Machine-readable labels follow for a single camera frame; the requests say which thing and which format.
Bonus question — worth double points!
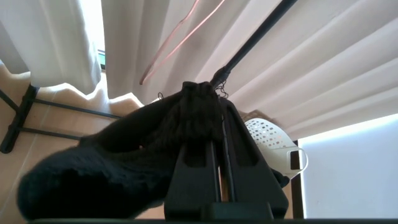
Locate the black clothes rack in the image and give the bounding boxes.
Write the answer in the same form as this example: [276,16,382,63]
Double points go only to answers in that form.
[0,0,299,155]

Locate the window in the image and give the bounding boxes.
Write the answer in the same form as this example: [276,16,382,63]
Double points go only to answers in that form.
[79,0,108,72]

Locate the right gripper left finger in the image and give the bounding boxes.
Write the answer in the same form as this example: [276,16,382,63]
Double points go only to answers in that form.
[164,136,223,218]

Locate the black shorts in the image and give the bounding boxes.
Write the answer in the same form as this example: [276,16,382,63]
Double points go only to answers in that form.
[17,81,224,220]

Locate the white laundry basket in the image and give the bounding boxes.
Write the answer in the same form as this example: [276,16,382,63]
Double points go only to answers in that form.
[244,117,309,180]

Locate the pink clothes hanger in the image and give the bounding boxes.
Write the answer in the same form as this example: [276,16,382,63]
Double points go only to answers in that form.
[139,0,226,86]

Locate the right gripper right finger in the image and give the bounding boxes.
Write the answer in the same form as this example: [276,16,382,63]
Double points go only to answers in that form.
[219,96,289,218]

